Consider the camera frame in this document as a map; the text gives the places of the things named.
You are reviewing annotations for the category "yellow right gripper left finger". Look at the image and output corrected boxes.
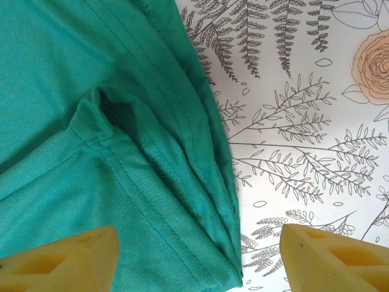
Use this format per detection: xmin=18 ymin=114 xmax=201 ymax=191
xmin=0 ymin=225 xmax=121 ymax=292

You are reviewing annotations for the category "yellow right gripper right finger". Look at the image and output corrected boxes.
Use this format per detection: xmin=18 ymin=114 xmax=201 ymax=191
xmin=279 ymin=223 xmax=389 ymax=292

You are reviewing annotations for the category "teal printed t-shirt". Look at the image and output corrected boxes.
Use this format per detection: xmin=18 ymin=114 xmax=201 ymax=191
xmin=0 ymin=0 xmax=244 ymax=292

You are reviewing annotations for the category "floral table covering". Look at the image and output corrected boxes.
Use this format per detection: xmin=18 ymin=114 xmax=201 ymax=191
xmin=171 ymin=0 xmax=389 ymax=292

